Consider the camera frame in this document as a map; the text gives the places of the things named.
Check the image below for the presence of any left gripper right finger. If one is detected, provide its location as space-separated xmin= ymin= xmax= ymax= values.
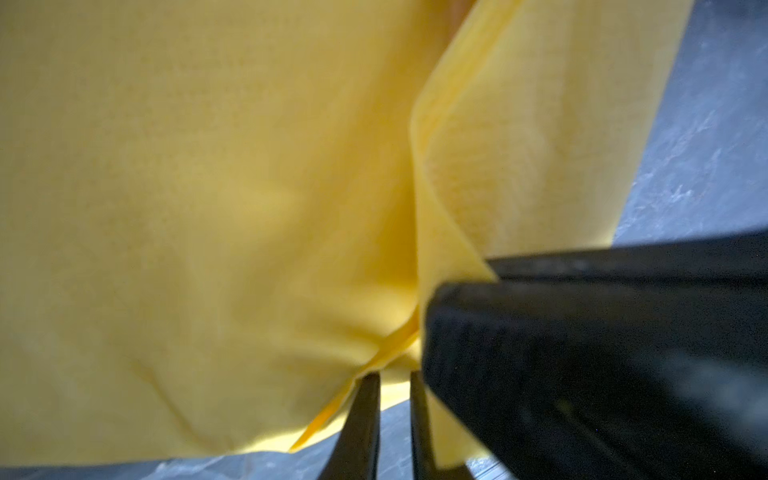
xmin=410 ymin=371 xmax=474 ymax=480

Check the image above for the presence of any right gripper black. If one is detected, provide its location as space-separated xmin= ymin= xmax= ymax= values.
xmin=422 ymin=231 xmax=767 ymax=479

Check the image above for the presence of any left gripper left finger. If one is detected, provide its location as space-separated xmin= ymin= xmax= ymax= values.
xmin=318 ymin=373 xmax=381 ymax=480

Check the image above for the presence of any yellow paper napkin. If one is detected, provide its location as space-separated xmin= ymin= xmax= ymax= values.
xmin=1 ymin=1 xmax=692 ymax=467

